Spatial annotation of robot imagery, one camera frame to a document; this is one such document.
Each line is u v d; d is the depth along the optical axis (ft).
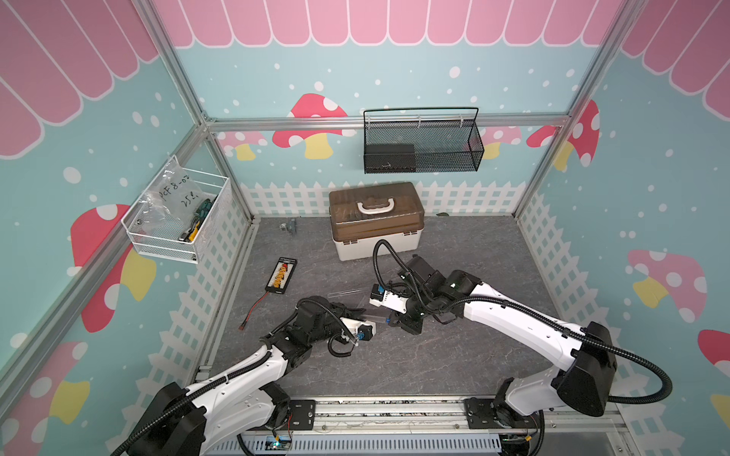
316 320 2.04
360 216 2.94
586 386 1.30
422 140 3.07
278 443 2.37
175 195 2.33
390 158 2.73
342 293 3.21
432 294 1.85
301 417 2.44
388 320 2.40
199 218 2.40
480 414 2.43
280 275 3.27
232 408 1.82
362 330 2.20
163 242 2.10
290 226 3.80
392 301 2.16
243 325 2.98
